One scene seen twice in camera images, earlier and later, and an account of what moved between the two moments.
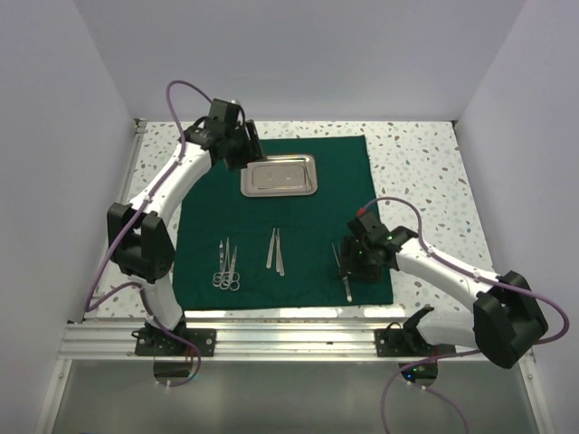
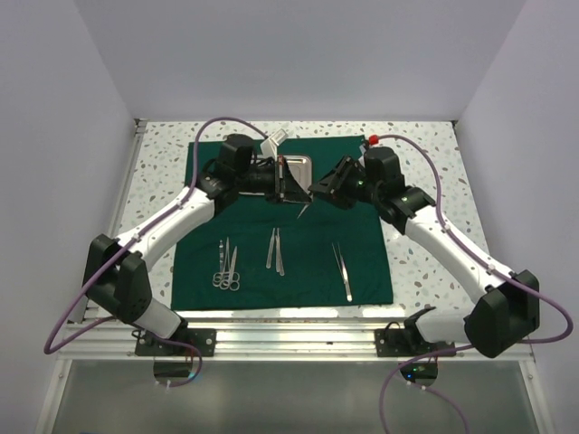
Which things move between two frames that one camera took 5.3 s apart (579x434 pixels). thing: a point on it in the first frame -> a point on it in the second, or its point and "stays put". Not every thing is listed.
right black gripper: x=349 y=246 -> x=333 y=185
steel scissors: x=233 y=277 stays put
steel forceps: x=336 y=252 stays put
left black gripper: x=252 y=150 -> x=289 y=187
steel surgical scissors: x=227 y=276 stays put
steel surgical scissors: x=221 y=276 stays put
